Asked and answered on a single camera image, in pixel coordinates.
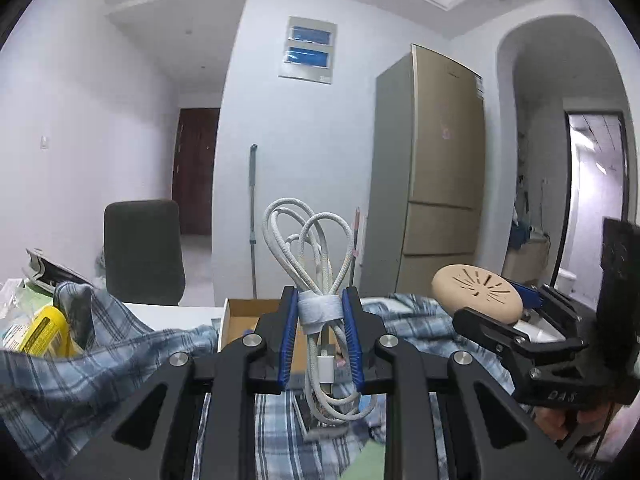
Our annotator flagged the grey electrical panel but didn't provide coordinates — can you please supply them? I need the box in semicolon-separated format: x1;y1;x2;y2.
279;16;337;84

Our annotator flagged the beige round soft cushion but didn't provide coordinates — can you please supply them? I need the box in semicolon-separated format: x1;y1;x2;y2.
432;264;524;325

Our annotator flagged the person's right hand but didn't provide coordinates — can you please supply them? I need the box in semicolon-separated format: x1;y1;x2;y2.
533;403;623;454

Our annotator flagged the white cardboard tray box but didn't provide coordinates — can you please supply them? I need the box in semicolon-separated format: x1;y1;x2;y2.
217;299;307;374

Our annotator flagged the blue plaid cloth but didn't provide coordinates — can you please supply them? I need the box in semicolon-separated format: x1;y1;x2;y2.
0;280;522;480

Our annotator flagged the black face mask box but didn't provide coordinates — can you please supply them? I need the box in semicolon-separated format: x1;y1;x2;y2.
293;393;348;442

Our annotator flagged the open magazine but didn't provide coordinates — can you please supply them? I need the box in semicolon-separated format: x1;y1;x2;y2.
23;248;91;294

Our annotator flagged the pink broom handle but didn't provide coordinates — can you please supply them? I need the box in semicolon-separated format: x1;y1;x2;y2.
348;207;361;287

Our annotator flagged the dark wooden door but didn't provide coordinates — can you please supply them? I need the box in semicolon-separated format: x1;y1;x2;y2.
171;107;220;236

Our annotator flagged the yellow bottle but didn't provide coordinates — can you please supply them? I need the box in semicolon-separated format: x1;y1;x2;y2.
18;304;81;359

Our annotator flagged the white charging cable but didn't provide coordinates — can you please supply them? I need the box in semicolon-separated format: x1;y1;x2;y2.
260;196;379;428

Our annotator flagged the black office chair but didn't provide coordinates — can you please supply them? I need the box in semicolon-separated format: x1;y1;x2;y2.
104;200;186;306

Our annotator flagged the gold refrigerator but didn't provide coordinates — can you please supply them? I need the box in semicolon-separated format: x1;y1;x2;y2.
359;44;486;297

